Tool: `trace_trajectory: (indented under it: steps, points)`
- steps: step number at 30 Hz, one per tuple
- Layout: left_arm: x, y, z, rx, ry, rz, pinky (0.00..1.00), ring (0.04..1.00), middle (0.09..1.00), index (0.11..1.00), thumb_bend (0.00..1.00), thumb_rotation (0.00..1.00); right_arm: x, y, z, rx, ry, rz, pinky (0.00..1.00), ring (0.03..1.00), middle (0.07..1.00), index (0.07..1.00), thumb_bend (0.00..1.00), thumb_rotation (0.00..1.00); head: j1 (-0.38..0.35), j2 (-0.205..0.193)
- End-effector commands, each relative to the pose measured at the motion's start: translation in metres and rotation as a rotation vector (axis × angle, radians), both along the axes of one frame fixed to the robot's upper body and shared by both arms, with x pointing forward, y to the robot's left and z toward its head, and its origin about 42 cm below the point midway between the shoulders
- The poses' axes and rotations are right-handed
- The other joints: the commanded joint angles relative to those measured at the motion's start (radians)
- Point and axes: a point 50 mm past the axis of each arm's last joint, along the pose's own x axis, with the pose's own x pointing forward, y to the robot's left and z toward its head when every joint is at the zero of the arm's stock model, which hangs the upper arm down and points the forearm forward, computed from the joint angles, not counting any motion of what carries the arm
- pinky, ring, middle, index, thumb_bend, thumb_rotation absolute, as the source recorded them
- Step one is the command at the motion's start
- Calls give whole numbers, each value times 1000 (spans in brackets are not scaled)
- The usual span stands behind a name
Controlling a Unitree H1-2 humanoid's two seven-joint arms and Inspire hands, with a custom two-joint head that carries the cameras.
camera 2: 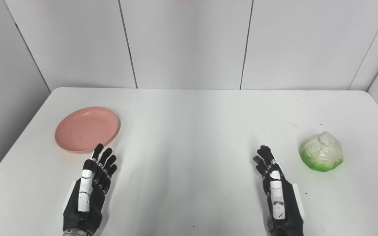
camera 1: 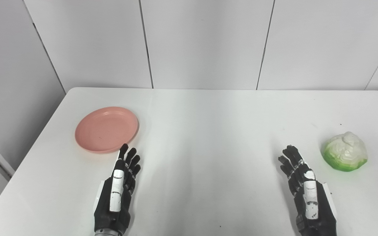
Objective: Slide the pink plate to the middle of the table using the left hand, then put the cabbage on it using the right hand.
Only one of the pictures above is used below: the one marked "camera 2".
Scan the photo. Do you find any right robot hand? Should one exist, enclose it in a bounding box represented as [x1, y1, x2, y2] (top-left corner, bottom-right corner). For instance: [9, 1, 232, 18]
[254, 145, 305, 236]

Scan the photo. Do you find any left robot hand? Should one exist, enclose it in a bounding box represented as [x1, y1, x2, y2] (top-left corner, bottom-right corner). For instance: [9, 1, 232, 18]
[63, 143, 118, 235]

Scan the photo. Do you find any green white cabbage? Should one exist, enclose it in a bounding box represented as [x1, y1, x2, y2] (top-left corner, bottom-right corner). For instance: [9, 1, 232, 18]
[299, 131, 344, 172]

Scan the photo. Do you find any pink plate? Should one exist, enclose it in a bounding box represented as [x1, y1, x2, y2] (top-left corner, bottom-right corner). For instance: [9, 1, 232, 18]
[55, 107, 120, 153]

